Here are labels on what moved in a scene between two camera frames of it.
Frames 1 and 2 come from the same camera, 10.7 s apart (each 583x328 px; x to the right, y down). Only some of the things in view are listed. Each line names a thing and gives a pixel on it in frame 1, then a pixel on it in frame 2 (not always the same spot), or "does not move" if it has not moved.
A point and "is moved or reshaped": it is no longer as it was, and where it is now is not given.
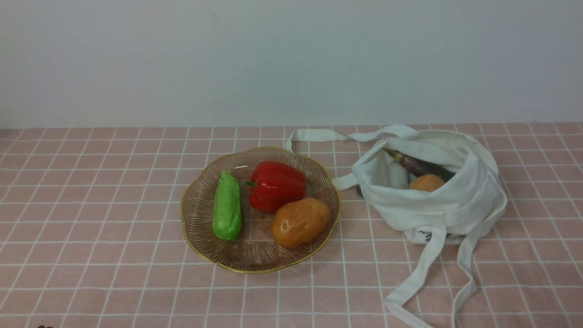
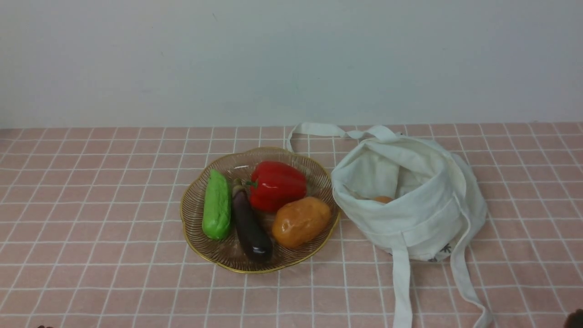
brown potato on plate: [297, 222] does not move
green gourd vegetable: [227, 216] to [217, 217]
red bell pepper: [273, 185] does not move
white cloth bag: [433, 185] is moved or reshaped
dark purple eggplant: [415, 167] to [256, 242]
